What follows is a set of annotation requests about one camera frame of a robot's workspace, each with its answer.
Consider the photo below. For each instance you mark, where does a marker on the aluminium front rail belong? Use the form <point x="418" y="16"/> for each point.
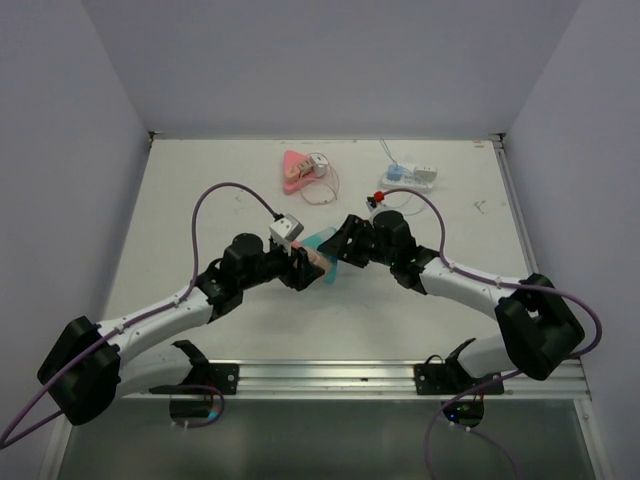
<point x="346" y="379"/>

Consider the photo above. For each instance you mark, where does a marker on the pink triangular power strip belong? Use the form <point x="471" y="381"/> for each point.
<point x="292" y="157"/>

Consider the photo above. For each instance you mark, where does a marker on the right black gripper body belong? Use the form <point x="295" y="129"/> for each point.
<point x="366" y="239"/>

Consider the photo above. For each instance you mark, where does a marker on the white power strip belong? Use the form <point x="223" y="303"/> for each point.
<point x="407" y="180"/>

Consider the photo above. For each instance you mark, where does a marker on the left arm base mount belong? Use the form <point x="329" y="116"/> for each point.
<point x="215" y="377"/>

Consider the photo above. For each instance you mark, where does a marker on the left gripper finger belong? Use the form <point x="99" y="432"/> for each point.
<point x="306" y="273"/>
<point x="302" y="257"/>

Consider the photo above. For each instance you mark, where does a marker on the blue charger plug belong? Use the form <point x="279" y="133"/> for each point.
<point x="394" y="173"/>

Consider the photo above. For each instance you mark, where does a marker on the white charger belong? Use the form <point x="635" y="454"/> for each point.
<point x="318" y="165"/>

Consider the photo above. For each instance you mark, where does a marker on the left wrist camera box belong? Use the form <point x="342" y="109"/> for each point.
<point x="285" y="230"/>

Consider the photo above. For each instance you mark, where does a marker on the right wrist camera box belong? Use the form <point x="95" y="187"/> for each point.
<point x="371" y="203"/>

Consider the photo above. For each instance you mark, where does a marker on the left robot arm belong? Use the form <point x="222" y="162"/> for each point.
<point x="93" y="364"/>

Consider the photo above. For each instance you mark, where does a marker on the teal triangular power strip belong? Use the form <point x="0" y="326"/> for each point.
<point x="314" y="241"/>

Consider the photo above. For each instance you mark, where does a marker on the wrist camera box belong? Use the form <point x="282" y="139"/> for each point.
<point x="285" y="230"/>
<point x="371" y="203"/>

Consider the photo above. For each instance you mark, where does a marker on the white plug adapter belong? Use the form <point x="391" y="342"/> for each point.
<point x="424" y="175"/>

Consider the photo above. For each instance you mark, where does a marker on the beige cube plug adapter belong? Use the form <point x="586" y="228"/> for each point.
<point x="319" y="260"/>

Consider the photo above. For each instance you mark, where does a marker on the peach plug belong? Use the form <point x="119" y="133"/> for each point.
<point x="293" y="173"/>

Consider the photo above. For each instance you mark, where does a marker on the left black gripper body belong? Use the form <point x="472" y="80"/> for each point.
<point x="279" y="264"/>

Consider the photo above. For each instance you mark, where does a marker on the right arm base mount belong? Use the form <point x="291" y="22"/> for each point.
<point x="438" y="376"/>

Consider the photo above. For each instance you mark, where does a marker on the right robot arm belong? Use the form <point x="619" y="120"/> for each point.
<point x="537" y="330"/>

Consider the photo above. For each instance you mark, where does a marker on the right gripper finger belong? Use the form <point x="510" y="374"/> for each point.
<point x="344" y="237"/>
<point x="356" y="258"/>

